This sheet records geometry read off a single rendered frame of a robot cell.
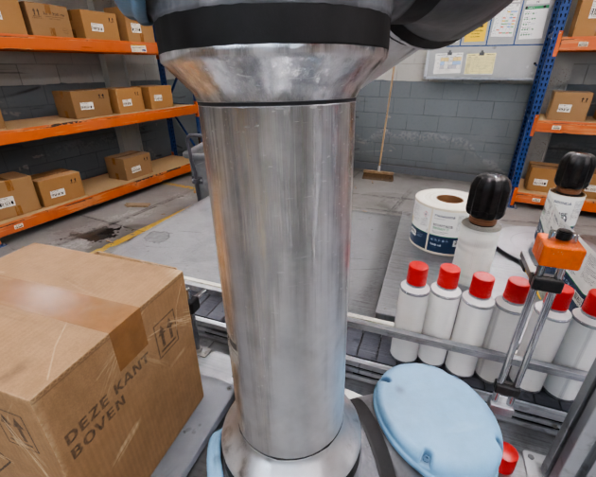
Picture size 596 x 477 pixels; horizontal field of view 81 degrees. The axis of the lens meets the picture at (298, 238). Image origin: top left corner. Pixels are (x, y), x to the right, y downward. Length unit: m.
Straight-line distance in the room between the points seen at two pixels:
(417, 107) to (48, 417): 5.00
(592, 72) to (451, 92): 1.37
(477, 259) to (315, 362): 0.72
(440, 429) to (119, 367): 0.36
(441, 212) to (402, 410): 0.80
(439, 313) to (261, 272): 0.51
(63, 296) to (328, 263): 0.43
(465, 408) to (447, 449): 0.05
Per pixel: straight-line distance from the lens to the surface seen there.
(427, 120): 5.15
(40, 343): 0.49
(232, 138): 0.17
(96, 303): 0.52
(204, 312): 0.86
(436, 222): 1.10
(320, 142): 0.17
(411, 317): 0.67
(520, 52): 4.95
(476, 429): 0.38
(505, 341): 0.70
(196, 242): 1.29
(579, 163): 1.22
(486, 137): 5.14
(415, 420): 0.36
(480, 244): 0.89
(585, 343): 0.72
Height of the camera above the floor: 1.39
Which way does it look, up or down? 26 degrees down
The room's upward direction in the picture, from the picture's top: straight up
